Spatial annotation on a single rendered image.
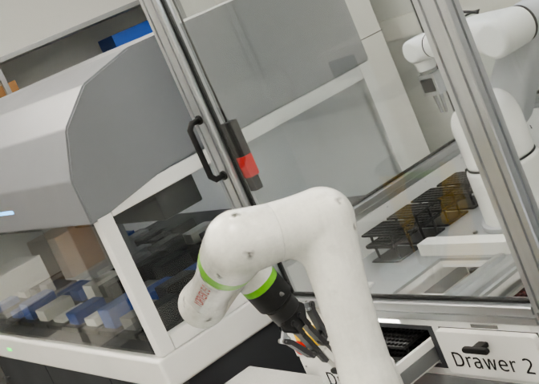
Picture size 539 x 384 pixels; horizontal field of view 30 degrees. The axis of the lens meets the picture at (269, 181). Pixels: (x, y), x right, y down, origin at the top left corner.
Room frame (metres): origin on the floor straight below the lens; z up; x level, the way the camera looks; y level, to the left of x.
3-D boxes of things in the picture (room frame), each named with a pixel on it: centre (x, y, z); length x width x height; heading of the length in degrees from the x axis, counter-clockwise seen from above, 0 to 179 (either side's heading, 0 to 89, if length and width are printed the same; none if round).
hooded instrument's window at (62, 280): (3.94, 0.52, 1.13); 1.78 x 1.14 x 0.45; 33
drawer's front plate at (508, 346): (2.05, -0.29, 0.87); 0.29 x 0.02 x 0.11; 33
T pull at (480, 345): (2.04, -0.27, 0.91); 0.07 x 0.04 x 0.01; 33
